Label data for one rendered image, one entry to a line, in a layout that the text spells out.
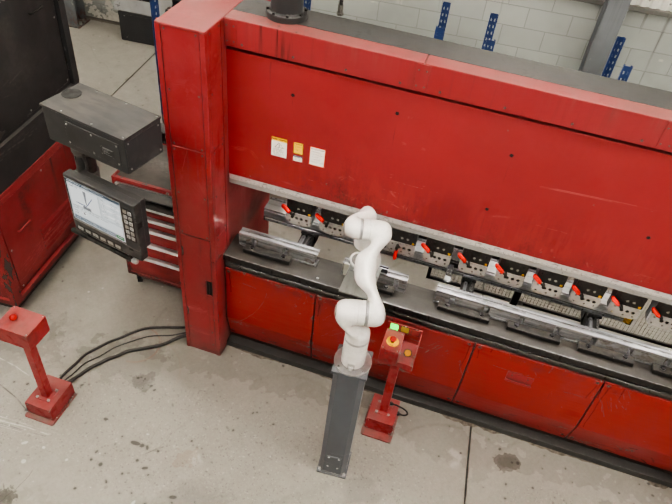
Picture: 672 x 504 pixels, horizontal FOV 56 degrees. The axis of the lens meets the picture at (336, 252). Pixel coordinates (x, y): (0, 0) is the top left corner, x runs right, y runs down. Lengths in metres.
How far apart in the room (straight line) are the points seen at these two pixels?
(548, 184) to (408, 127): 0.71
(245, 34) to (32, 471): 2.71
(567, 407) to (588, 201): 1.40
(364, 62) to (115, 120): 1.15
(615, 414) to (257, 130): 2.58
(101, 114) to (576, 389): 2.91
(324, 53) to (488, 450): 2.63
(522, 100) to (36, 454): 3.29
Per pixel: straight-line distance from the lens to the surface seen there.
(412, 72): 2.95
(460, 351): 3.85
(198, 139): 3.31
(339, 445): 3.73
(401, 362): 3.65
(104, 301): 4.92
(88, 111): 3.16
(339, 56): 3.01
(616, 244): 3.36
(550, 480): 4.35
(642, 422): 4.16
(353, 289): 3.55
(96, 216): 3.40
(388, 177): 3.27
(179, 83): 3.20
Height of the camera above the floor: 3.55
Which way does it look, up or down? 43 degrees down
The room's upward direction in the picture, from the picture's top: 7 degrees clockwise
